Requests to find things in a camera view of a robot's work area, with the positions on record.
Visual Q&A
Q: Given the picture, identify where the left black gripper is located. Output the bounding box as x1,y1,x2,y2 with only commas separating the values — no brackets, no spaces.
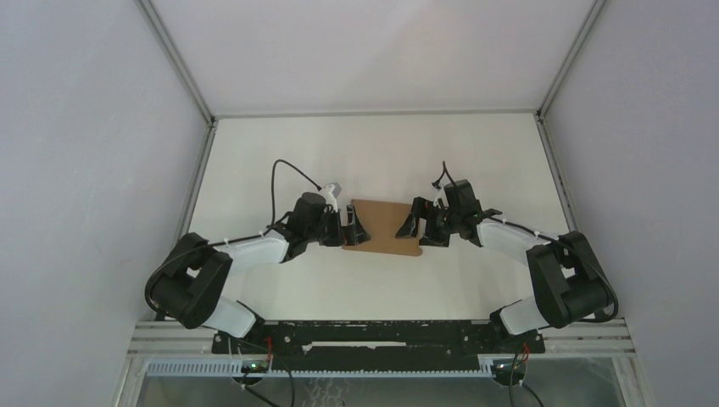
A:
305,206,370,248

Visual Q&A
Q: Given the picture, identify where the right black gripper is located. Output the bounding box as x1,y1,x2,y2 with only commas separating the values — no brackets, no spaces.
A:
395,197,460,248

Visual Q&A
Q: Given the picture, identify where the brown cardboard box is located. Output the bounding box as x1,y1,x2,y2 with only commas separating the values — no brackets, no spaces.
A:
342,199,422,257

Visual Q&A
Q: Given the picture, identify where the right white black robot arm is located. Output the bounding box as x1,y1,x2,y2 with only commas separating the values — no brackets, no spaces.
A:
396,180,618,353

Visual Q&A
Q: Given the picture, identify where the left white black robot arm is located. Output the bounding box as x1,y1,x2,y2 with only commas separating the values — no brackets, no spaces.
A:
144,192,371,354

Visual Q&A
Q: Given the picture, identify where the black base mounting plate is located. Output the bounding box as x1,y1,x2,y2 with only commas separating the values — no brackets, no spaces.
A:
211,320,545,370

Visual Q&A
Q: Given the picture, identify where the right green circuit board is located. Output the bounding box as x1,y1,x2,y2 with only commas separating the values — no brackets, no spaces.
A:
492,361,527,376

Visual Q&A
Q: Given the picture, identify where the green circuit board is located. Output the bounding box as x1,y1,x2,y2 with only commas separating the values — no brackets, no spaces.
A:
492,361,527,376
241,361,269,374

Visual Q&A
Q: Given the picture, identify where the left green circuit board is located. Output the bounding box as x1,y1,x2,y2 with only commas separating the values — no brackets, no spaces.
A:
241,361,269,374

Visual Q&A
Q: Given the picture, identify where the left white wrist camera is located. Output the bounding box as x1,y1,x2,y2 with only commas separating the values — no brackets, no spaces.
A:
318,182,342,212

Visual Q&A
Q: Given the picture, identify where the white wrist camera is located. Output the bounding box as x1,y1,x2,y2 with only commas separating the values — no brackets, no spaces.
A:
432,188,446,209
318,182,342,212

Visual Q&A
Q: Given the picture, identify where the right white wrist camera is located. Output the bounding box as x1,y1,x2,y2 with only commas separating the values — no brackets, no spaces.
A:
432,188,446,209

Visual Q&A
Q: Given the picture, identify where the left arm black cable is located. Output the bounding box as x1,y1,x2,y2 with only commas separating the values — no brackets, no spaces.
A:
144,159,324,315

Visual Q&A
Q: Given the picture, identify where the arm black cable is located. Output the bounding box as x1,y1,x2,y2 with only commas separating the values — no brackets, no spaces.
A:
431,161,620,324
144,159,324,315

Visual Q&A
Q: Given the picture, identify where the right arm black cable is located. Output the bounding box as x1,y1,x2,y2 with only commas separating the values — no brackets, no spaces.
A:
431,161,620,324

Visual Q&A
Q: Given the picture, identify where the white slotted cable duct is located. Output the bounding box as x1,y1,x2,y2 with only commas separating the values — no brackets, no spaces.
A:
145,359,494,378

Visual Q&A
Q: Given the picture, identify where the aluminium frame rail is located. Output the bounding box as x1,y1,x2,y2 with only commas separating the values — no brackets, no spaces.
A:
538,319,636,359

